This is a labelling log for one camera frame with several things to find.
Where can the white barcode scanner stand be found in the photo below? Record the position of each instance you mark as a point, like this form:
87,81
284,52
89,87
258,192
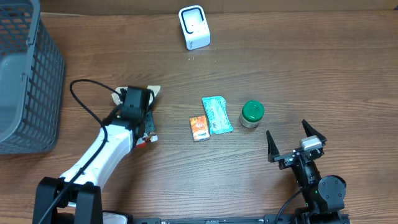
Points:
194,26

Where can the teal tissue packet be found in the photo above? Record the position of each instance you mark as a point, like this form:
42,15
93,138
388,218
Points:
215,108

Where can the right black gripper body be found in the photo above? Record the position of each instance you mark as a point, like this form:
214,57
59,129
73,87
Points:
286,160

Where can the grey plastic mesh basket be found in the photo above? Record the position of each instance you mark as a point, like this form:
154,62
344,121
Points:
32,80

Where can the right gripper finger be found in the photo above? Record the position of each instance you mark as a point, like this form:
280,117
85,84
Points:
310,131
273,151

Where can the green lid jar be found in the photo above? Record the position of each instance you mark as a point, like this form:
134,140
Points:
251,114

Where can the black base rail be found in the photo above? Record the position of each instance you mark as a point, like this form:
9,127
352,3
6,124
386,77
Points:
211,221

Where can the orange snack packet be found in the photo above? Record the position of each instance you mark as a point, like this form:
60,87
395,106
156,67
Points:
200,129

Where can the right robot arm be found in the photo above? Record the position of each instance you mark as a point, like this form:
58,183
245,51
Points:
323,196

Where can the brown cookie bag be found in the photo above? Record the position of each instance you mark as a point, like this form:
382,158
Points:
132,95

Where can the red snack bar wrapper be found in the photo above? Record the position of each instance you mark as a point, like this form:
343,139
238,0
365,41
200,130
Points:
146,139

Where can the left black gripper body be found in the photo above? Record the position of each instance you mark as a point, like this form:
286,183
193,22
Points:
150,123

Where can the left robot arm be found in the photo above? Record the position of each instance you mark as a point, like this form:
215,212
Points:
75,197

